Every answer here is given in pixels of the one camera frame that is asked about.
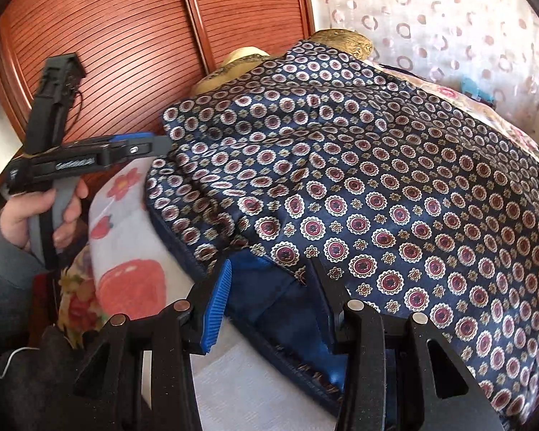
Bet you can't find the navy medallion patterned garment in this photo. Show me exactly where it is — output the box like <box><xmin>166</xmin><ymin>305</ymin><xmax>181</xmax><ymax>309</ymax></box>
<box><xmin>145</xmin><ymin>41</ymin><xmax>539</xmax><ymax>430</ymax></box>

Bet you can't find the grey left sleeve forearm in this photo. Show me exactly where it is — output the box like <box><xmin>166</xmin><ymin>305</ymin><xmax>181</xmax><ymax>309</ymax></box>
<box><xmin>0</xmin><ymin>230</ymin><xmax>45</xmax><ymax>356</ymax></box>

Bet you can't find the person's left hand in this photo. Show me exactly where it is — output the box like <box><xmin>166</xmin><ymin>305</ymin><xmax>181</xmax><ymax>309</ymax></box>
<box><xmin>0</xmin><ymin>178</ymin><xmax>88</xmax><ymax>252</ymax></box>

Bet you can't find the floral rose bed blanket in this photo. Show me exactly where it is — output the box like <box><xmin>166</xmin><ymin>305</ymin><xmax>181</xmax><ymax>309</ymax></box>
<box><xmin>57</xmin><ymin>245</ymin><xmax>105</xmax><ymax>349</ymax></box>

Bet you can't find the white flower print sheet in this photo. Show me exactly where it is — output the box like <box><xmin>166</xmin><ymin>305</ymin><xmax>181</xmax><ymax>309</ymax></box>
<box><xmin>89</xmin><ymin>158</ymin><xmax>336</xmax><ymax>430</ymax></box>

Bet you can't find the wooden louvered wardrobe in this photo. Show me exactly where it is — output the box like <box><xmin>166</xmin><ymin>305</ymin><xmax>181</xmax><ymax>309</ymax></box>
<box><xmin>0</xmin><ymin>0</ymin><xmax>314</xmax><ymax>140</ymax></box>

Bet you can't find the blue box at bed head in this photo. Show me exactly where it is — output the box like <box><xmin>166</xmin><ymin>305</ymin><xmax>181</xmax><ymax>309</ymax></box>
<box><xmin>460</xmin><ymin>77</ymin><xmax>496</xmax><ymax>105</ymax></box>

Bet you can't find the gold paisley patterned cloth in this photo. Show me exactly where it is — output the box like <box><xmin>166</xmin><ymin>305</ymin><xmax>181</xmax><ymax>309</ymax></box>
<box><xmin>190</xmin><ymin>28</ymin><xmax>375</xmax><ymax>98</ymax></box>

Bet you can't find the white circle pattern curtain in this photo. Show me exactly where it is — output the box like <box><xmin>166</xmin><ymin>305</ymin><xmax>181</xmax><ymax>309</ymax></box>
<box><xmin>312</xmin><ymin>0</ymin><xmax>539</xmax><ymax>144</ymax></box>

